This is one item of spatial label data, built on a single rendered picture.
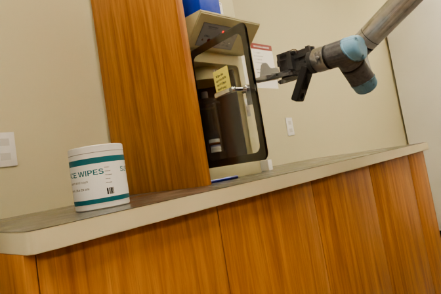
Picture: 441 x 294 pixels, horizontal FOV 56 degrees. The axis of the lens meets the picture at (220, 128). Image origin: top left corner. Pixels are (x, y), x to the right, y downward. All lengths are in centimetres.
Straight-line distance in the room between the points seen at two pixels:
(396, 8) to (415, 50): 296
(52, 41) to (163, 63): 49
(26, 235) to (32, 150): 81
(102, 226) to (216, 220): 33
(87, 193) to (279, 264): 57
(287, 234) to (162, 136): 52
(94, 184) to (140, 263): 21
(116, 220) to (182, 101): 59
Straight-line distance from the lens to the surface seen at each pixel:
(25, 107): 159
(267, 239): 120
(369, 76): 131
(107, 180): 100
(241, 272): 112
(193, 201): 96
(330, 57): 126
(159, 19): 144
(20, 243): 80
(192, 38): 143
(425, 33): 430
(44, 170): 157
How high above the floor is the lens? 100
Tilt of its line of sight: 5 degrees up
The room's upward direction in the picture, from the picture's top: 9 degrees counter-clockwise
